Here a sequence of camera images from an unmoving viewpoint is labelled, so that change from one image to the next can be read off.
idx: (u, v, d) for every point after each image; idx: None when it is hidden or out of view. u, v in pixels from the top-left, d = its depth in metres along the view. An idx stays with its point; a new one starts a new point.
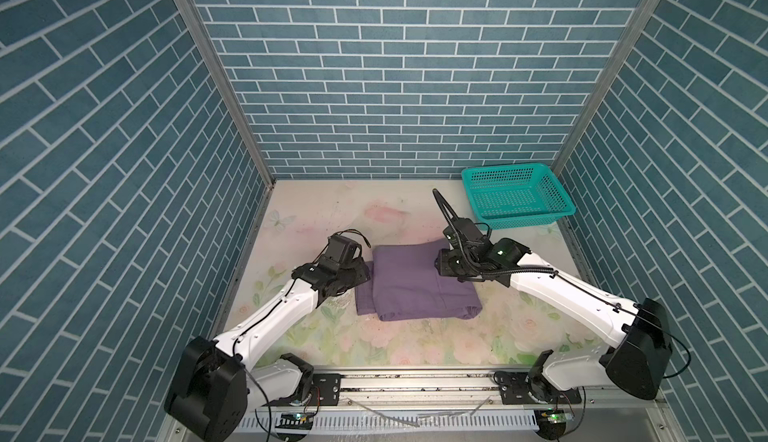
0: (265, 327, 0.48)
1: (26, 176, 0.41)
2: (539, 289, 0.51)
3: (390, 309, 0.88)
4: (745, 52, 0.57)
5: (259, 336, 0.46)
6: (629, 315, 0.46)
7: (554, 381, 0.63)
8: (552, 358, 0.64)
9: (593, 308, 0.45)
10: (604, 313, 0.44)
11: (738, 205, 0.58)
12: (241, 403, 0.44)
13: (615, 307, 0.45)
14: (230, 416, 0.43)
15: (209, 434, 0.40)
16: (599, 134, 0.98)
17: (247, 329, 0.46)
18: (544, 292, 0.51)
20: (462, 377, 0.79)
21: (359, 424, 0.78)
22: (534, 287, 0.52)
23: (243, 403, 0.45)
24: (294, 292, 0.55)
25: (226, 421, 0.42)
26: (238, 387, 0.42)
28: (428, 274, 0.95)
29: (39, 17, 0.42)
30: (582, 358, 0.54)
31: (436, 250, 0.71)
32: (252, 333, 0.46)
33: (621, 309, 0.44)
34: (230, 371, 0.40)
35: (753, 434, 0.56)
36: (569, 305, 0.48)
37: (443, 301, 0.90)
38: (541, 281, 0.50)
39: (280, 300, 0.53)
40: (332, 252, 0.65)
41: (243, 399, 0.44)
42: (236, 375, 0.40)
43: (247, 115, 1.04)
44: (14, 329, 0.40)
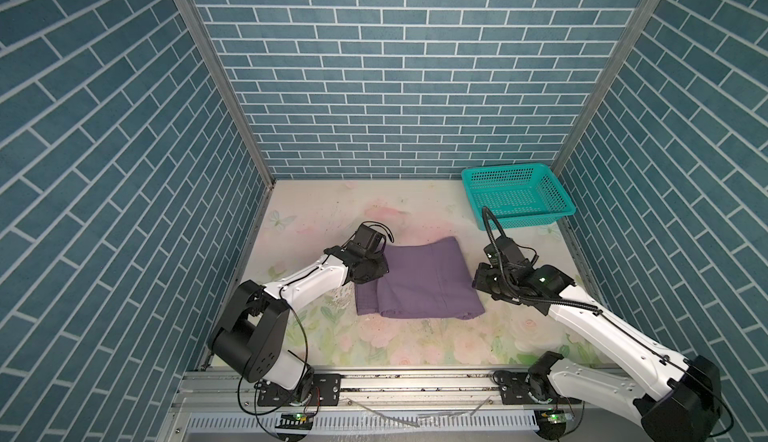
0: (305, 284, 0.53)
1: (26, 176, 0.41)
2: (575, 323, 0.51)
3: (390, 306, 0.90)
4: (745, 52, 0.57)
5: (301, 290, 0.52)
6: (677, 370, 0.41)
7: (558, 386, 0.62)
8: (565, 369, 0.62)
9: (637, 355, 0.43)
10: (650, 363, 0.42)
11: (738, 205, 0.58)
12: (276, 347, 0.48)
13: (662, 359, 0.42)
14: (266, 357, 0.46)
15: (248, 369, 0.43)
16: (599, 134, 0.98)
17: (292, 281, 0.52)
18: (581, 328, 0.50)
20: (462, 377, 0.79)
21: (359, 424, 0.78)
22: (571, 321, 0.51)
23: (277, 348, 0.48)
24: (329, 262, 0.61)
25: (263, 360, 0.46)
26: (277, 330, 0.46)
28: (428, 277, 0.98)
29: (40, 18, 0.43)
30: (602, 384, 0.53)
31: (442, 252, 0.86)
32: (295, 286, 0.51)
33: (668, 362, 0.42)
34: (275, 312, 0.44)
35: (753, 434, 0.56)
36: (608, 346, 0.47)
37: (443, 302, 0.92)
38: (582, 315, 0.49)
39: (316, 266, 0.58)
40: (359, 240, 0.71)
41: (278, 343, 0.48)
42: (280, 315, 0.45)
43: (247, 115, 1.04)
44: (13, 329, 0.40)
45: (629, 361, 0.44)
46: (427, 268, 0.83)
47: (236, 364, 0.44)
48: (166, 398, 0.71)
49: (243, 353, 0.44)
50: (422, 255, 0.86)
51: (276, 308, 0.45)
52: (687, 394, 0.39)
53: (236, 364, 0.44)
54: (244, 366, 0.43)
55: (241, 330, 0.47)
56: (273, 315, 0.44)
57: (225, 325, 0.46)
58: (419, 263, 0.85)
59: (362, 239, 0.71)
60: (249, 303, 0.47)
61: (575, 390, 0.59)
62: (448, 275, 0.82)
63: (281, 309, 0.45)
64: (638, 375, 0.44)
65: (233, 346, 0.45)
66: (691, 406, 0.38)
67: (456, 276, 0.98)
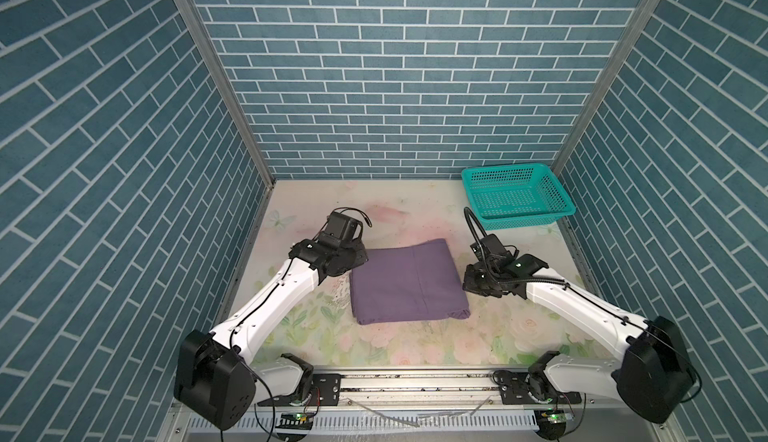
0: (260, 316, 0.46)
1: (26, 176, 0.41)
2: (553, 301, 0.54)
3: (370, 315, 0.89)
4: (745, 53, 0.57)
5: (257, 325, 0.45)
6: (634, 328, 0.44)
7: (554, 381, 0.63)
8: (559, 362, 0.62)
9: (602, 319, 0.46)
10: (611, 324, 0.45)
11: (738, 205, 0.58)
12: (248, 388, 0.44)
13: (622, 320, 0.45)
14: (238, 402, 0.43)
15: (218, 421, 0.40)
16: (599, 134, 0.98)
17: (245, 318, 0.45)
18: (558, 307, 0.53)
20: (462, 377, 0.79)
21: (359, 424, 0.78)
22: (547, 301, 0.55)
23: (251, 387, 0.45)
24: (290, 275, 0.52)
25: (235, 405, 0.43)
26: (240, 375, 0.41)
28: (408, 279, 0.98)
29: (40, 18, 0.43)
30: (593, 368, 0.53)
31: (431, 254, 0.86)
32: (249, 323, 0.45)
33: (627, 322, 0.45)
34: (228, 364, 0.39)
35: (753, 433, 0.56)
36: (582, 321, 0.49)
37: (422, 304, 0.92)
38: (555, 292, 0.53)
39: (277, 285, 0.50)
40: (332, 230, 0.63)
41: (249, 384, 0.44)
42: (235, 367, 0.39)
43: (247, 115, 1.04)
44: (14, 329, 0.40)
45: (597, 328, 0.47)
46: (409, 270, 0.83)
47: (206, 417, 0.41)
48: (166, 398, 0.71)
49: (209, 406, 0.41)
50: (406, 260, 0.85)
51: (229, 359, 0.40)
52: (644, 348, 0.41)
53: (206, 416, 0.41)
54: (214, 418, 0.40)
55: (204, 376, 0.43)
56: (227, 368, 0.39)
57: (183, 381, 0.42)
58: (401, 265, 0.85)
59: (334, 230, 0.62)
60: (202, 353, 0.45)
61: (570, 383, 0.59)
62: (428, 276, 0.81)
63: (233, 361, 0.40)
64: (604, 337, 0.46)
65: (202, 395, 0.42)
66: (648, 360, 0.41)
67: (437, 279, 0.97)
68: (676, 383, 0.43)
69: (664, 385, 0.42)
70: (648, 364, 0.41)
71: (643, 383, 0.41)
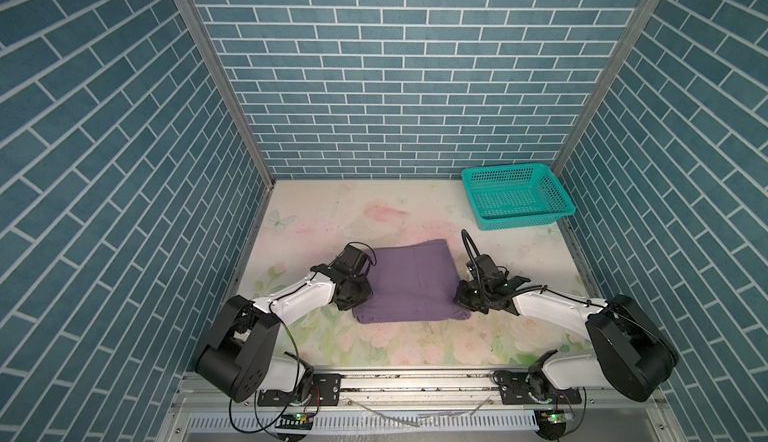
0: (295, 298, 0.53)
1: (26, 176, 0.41)
2: (530, 308, 0.61)
3: (369, 314, 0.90)
4: (745, 52, 0.57)
5: (290, 304, 0.51)
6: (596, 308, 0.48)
7: (551, 378, 0.63)
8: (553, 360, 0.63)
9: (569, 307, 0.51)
10: (576, 309, 0.50)
11: (738, 206, 0.58)
12: (265, 364, 0.47)
13: (586, 303, 0.50)
14: (254, 375, 0.45)
15: (235, 389, 0.42)
16: (600, 134, 0.98)
17: (281, 295, 0.52)
18: (535, 310, 0.59)
20: (462, 377, 0.79)
21: (359, 424, 0.78)
22: (528, 308, 0.61)
23: (266, 365, 0.47)
24: (317, 278, 0.62)
25: (250, 378, 0.44)
26: (266, 345, 0.45)
28: (408, 280, 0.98)
29: (40, 17, 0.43)
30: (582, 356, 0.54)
31: (431, 254, 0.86)
32: (285, 301, 0.51)
33: (590, 304, 0.50)
34: (265, 326, 0.44)
35: (753, 434, 0.56)
36: (554, 315, 0.55)
37: (422, 304, 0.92)
38: (533, 297, 0.59)
39: (304, 282, 0.59)
40: (346, 259, 0.73)
41: (266, 360, 0.47)
42: (270, 329, 0.44)
43: (247, 115, 1.04)
44: (14, 329, 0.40)
45: (568, 317, 0.52)
46: (409, 271, 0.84)
47: (221, 383, 0.43)
48: (166, 398, 0.71)
49: (227, 373, 0.43)
50: (406, 260, 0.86)
51: (266, 322, 0.44)
52: (605, 321, 0.45)
53: (221, 383, 0.43)
54: (231, 384, 0.42)
55: (228, 345, 0.46)
56: (263, 329, 0.44)
57: (211, 342, 0.44)
58: (401, 265, 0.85)
59: (348, 258, 0.73)
60: (236, 319, 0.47)
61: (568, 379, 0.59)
62: (429, 277, 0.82)
63: (270, 322, 0.45)
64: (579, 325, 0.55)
65: (219, 363, 0.43)
66: (609, 333, 0.45)
67: (437, 279, 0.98)
68: (656, 359, 0.44)
69: (636, 360, 0.44)
70: (612, 337, 0.44)
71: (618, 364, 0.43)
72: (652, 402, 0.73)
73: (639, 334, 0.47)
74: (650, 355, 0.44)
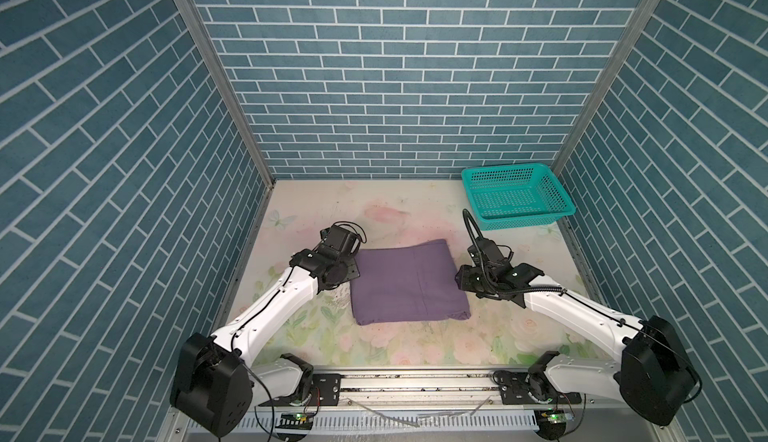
0: (261, 322, 0.46)
1: (26, 176, 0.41)
2: (548, 307, 0.55)
3: (369, 315, 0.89)
4: (745, 52, 0.57)
5: (257, 331, 0.45)
6: (631, 330, 0.44)
7: (554, 382, 0.63)
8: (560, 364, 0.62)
9: (597, 322, 0.47)
10: (606, 327, 0.46)
11: (738, 206, 0.58)
12: (245, 395, 0.44)
13: (618, 323, 0.46)
14: (235, 408, 0.43)
15: (215, 426, 0.40)
16: (600, 134, 0.98)
17: (246, 322, 0.46)
18: (551, 311, 0.55)
20: (462, 377, 0.79)
21: (359, 424, 0.78)
22: (543, 306, 0.56)
23: (247, 394, 0.45)
24: (292, 281, 0.53)
25: (231, 412, 0.42)
26: (239, 382, 0.42)
28: (408, 279, 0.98)
29: (40, 17, 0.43)
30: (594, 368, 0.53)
31: (431, 254, 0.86)
32: (250, 327, 0.45)
33: (623, 324, 0.45)
34: (229, 367, 0.40)
35: (753, 433, 0.56)
36: (574, 321, 0.51)
37: (422, 305, 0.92)
38: (549, 297, 0.54)
39: (278, 289, 0.51)
40: (332, 242, 0.64)
41: (246, 391, 0.44)
42: (235, 371, 0.40)
43: (247, 115, 1.04)
44: (14, 329, 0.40)
45: (590, 328, 0.48)
46: (409, 271, 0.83)
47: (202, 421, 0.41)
48: (166, 398, 0.71)
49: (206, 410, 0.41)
50: (406, 261, 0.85)
51: (231, 362, 0.40)
52: (642, 349, 0.42)
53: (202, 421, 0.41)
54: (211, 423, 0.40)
55: (202, 381, 0.43)
56: (226, 372, 0.39)
57: (180, 385, 0.41)
58: (401, 265, 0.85)
59: (334, 241, 0.64)
60: (202, 355, 0.45)
61: (570, 384, 0.59)
62: (429, 277, 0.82)
63: (233, 364, 0.40)
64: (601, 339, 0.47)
65: (199, 401, 0.41)
66: (647, 361, 0.41)
67: (437, 279, 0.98)
68: (677, 384, 0.43)
69: (664, 387, 0.42)
70: (647, 365, 0.41)
71: (645, 390, 0.41)
72: None
73: (665, 355, 0.45)
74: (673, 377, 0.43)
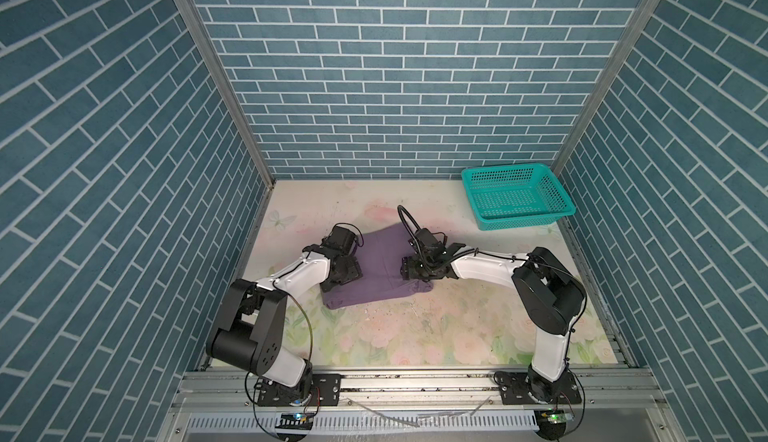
0: (296, 275, 0.55)
1: (26, 176, 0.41)
2: (469, 269, 0.65)
3: (339, 297, 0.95)
4: (744, 52, 0.57)
5: (292, 281, 0.53)
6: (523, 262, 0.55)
7: (546, 374, 0.63)
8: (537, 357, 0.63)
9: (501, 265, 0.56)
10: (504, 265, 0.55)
11: (738, 206, 0.58)
12: (279, 337, 0.49)
13: (512, 259, 0.56)
14: (270, 349, 0.47)
15: (253, 365, 0.44)
16: (600, 134, 0.98)
17: (283, 273, 0.54)
18: (473, 271, 0.64)
20: (462, 377, 0.79)
21: (359, 424, 0.78)
22: (468, 270, 0.65)
23: (280, 337, 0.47)
24: (313, 255, 0.64)
25: (267, 353, 0.46)
26: (278, 320, 0.47)
28: (373, 263, 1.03)
29: (40, 18, 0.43)
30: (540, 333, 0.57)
31: (396, 239, 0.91)
32: (287, 278, 0.53)
33: (516, 259, 0.55)
34: (273, 301, 0.46)
35: (753, 434, 0.56)
36: (489, 273, 0.60)
37: (385, 284, 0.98)
38: (467, 260, 0.64)
39: (301, 260, 0.61)
40: (335, 239, 0.75)
41: (280, 334, 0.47)
42: (279, 304, 0.46)
43: (247, 115, 1.04)
44: (14, 329, 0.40)
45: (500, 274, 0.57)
46: (374, 256, 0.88)
47: (240, 362, 0.44)
48: (166, 397, 0.72)
49: (245, 348, 0.45)
50: (371, 246, 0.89)
51: (273, 297, 0.46)
52: (527, 274, 0.51)
53: (240, 361, 0.44)
54: (250, 361, 0.44)
55: (240, 326, 0.47)
56: (272, 304, 0.46)
57: (223, 325, 0.46)
58: (365, 249, 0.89)
59: (338, 237, 0.75)
60: (244, 300, 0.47)
61: (553, 364, 0.61)
62: (392, 259, 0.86)
63: (277, 297, 0.46)
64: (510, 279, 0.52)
65: (236, 340, 0.45)
66: (531, 283, 0.51)
67: None
68: (570, 301, 0.52)
69: (553, 301, 0.51)
70: (533, 287, 0.51)
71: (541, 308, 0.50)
72: (652, 402, 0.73)
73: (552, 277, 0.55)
74: (563, 294, 0.52)
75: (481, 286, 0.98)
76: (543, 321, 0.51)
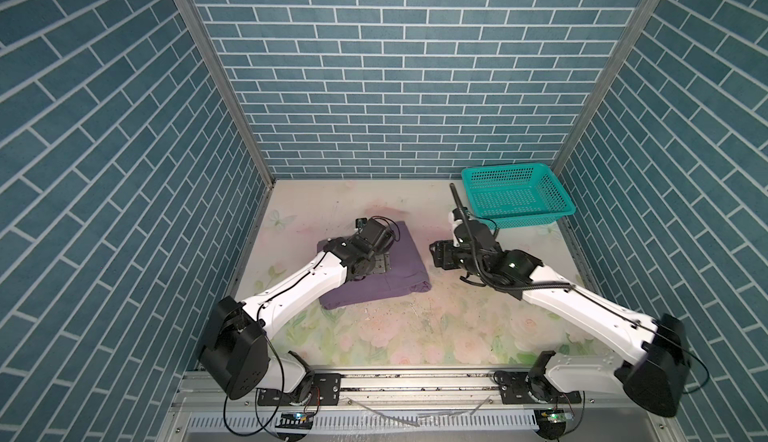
0: (289, 299, 0.48)
1: (25, 176, 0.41)
2: (553, 303, 0.50)
3: (335, 298, 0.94)
4: (744, 52, 0.57)
5: (283, 307, 0.47)
6: (648, 332, 0.43)
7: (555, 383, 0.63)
8: (556, 363, 0.63)
9: (610, 322, 0.45)
10: (622, 330, 0.43)
11: (738, 205, 0.58)
12: (262, 365, 0.46)
13: (633, 324, 0.44)
14: (250, 377, 0.45)
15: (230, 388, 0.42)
16: (599, 134, 0.98)
17: (273, 297, 0.47)
18: (556, 307, 0.50)
20: (462, 376, 0.79)
21: (359, 424, 0.78)
22: (550, 305, 0.51)
23: (264, 365, 0.46)
24: (323, 268, 0.54)
25: (246, 380, 0.44)
26: (260, 352, 0.44)
28: None
29: (39, 17, 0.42)
30: (593, 365, 0.54)
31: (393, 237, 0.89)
32: (278, 302, 0.47)
33: (639, 326, 0.43)
34: (251, 336, 0.41)
35: (753, 433, 0.56)
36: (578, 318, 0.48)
37: (384, 282, 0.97)
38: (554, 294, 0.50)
39: (307, 274, 0.52)
40: (367, 236, 0.65)
41: (263, 361, 0.46)
42: (256, 340, 0.41)
43: (247, 115, 1.04)
44: (14, 329, 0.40)
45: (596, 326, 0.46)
46: None
47: (220, 381, 0.43)
48: (166, 397, 0.72)
49: (224, 371, 0.43)
50: None
51: (252, 330, 0.42)
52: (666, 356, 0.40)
53: (220, 380, 0.43)
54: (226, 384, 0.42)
55: (226, 343, 0.45)
56: (249, 338, 0.41)
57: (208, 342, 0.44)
58: None
59: (370, 235, 0.65)
60: (231, 318, 0.47)
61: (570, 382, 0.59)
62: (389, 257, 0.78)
63: (257, 332, 0.42)
64: (614, 343, 0.45)
65: (221, 361, 0.44)
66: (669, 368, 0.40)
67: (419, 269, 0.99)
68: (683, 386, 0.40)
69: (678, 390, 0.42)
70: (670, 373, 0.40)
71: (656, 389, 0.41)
72: None
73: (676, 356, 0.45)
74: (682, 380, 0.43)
75: (481, 286, 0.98)
76: (647, 399, 0.43)
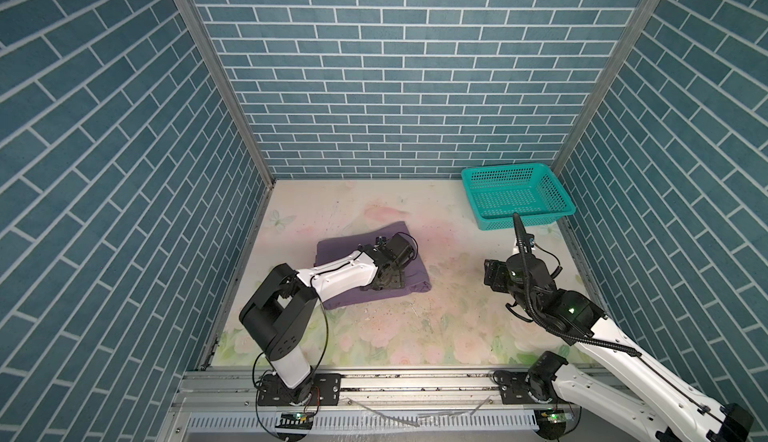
0: (334, 276, 0.54)
1: (26, 176, 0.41)
2: (608, 359, 0.48)
3: (335, 298, 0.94)
4: (744, 52, 0.57)
5: (329, 282, 0.53)
6: (715, 421, 0.40)
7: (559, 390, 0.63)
8: (572, 378, 0.62)
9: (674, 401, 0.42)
10: (687, 412, 0.41)
11: (738, 205, 0.58)
12: (299, 331, 0.49)
13: (700, 407, 0.42)
14: (288, 341, 0.48)
15: (268, 349, 0.45)
16: (599, 134, 0.98)
17: (322, 270, 0.54)
18: (610, 362, 0.48)
20: (462, 377, 0.79)
21: (359, 424, 0.78)
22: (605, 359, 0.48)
23: (299, 333, 0.50)
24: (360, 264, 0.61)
25: (285, 342, 0.47)
26: (303, 316, 0.47)
28: None
29: (39, 17, 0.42)
30: (619, 404, 0.53)
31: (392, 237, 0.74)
32: (325, 276, 0.53)
33: (707, 412, 0.41)
34: (303, 299, 0.46)
35: (753, 434, 0.56)
36: (632, 380, 0.46)
37: None
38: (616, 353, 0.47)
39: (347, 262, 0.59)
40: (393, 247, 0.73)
41: (301, 329, 0.49)
42: (306, 303, 0.46)
43: (247, 115, 1.04)
44: (14, 329, 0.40)
45: (652, 395, 0.44)
46: None
47: (259, 341, 0.46)
48: (166, 398, 0.71)
49: (268, 332, 0.46)
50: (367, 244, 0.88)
51: (304, 295, 0.46)
52: None
53: (259, 340, 0.46)
54: (266, 344, 0.46)
55: (271, 309, 0.49)
56: (301, 301, 0.46)
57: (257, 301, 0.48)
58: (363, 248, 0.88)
59: (397, 247, 0.72)
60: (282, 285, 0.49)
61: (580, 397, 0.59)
62: None
63: (309, 296, 0.47)
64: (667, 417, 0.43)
65: (264, 322, 0.47)
66: None
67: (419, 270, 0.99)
68: None
69: None
70: None
71: None
72: None
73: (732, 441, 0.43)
74: None
75: (481, 286, 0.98)
76: None
